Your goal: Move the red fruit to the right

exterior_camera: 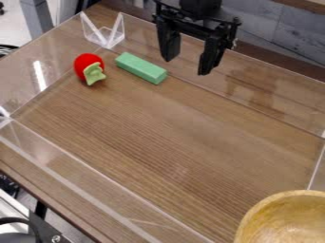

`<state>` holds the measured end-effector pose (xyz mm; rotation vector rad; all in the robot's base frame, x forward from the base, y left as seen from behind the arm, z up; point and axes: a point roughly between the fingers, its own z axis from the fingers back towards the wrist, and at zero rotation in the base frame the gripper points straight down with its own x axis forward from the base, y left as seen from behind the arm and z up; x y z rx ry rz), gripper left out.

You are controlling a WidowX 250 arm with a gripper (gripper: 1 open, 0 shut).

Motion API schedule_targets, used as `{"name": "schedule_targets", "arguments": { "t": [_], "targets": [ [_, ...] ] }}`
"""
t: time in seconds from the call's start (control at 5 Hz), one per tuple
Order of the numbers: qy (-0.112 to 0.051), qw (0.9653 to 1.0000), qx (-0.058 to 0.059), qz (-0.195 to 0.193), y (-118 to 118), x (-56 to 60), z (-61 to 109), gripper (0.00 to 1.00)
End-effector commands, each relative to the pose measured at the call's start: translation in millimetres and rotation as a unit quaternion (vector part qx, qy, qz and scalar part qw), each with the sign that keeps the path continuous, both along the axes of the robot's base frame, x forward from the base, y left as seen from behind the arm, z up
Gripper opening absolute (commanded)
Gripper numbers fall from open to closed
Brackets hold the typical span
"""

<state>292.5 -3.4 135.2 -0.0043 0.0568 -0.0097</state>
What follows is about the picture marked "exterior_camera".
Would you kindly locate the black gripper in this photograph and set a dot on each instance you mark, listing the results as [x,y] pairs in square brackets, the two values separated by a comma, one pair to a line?
[197,18]

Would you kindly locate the red plush strawberry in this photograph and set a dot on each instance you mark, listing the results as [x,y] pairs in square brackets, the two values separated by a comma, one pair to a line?
[88,67]

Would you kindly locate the green rectangular block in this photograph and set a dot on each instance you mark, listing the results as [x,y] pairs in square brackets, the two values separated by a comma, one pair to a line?
[142,68]

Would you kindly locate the clear acrylic tray walls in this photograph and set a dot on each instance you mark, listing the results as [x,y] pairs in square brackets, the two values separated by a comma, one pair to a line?
[155,163]

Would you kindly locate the wooden bowl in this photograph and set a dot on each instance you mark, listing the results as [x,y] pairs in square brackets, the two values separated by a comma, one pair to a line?
[289,217]

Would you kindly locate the black table leg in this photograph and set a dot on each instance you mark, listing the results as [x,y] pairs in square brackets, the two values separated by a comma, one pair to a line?
[40,210]

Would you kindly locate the black metal bracket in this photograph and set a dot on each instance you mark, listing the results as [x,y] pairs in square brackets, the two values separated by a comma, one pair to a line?
[48,234]

